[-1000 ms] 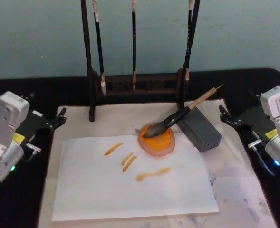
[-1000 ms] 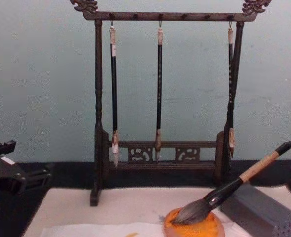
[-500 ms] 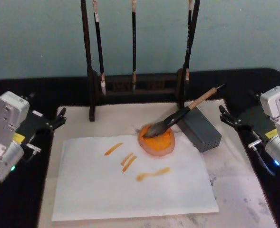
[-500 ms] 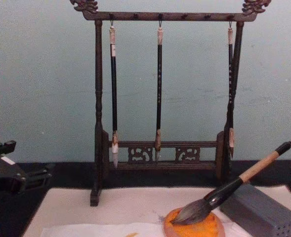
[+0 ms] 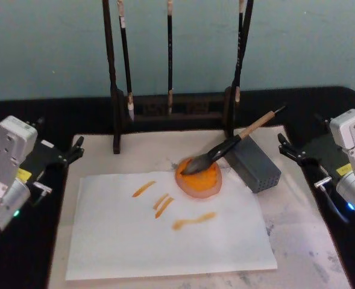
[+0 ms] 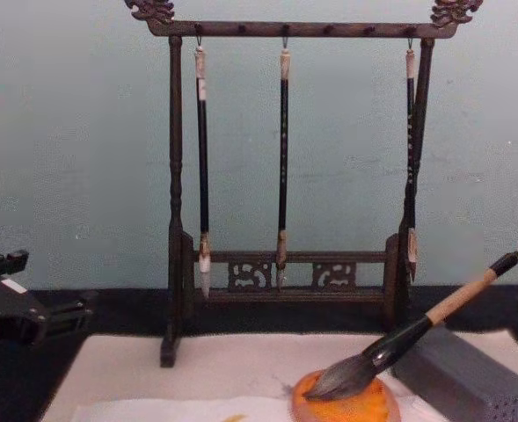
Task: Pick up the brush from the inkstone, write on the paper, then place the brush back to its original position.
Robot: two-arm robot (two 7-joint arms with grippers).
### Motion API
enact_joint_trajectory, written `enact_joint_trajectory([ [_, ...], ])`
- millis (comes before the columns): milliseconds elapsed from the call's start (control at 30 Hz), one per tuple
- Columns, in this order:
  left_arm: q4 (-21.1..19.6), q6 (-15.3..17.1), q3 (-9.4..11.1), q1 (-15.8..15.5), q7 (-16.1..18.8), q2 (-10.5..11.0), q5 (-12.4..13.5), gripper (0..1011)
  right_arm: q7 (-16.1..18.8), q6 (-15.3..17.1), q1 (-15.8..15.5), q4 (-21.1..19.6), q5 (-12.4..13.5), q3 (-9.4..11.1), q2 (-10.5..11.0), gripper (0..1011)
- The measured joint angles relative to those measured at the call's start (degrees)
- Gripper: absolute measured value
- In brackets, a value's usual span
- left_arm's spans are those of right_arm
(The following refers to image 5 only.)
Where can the thin black hanging brush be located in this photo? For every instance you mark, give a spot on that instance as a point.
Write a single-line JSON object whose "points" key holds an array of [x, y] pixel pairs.
{"points": [[239, 54], [170, 60], [125, 54]]}

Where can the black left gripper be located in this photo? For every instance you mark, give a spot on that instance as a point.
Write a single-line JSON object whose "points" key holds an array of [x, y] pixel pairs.
{"points": [[43, 159]]}

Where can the grey perforated block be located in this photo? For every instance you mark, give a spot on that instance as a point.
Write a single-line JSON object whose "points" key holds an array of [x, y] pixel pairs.
{"points": [[255, 165]]}

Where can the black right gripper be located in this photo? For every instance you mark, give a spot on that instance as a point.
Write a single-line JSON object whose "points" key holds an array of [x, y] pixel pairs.
{"points": [[325, 159]]}

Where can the black table cloth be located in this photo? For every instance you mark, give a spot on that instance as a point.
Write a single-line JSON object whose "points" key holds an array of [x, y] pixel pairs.
{"points": [[23, 259]]}

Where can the stained white felt mat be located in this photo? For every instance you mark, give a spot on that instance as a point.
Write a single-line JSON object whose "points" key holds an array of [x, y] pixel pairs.
{"points": [[297, 241]]}

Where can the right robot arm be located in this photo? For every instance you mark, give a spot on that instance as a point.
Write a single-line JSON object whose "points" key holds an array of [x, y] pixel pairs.
{"points": [[353, 156]]}

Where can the dish of orange paint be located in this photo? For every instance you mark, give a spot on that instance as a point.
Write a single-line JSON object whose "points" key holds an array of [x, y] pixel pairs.
{"points": [[202, 186]]}

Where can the dark wooden brush rack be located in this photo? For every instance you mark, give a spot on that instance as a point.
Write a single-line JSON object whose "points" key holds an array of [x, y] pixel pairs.
{"points": [[177, 116]]}

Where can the white paper sheet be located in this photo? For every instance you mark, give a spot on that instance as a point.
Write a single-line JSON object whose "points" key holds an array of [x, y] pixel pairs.
{"points": [[120, 241]]}

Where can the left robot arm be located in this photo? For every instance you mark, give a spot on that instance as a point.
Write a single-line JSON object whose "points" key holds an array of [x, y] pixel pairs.
{"points": [[8, 168]]}

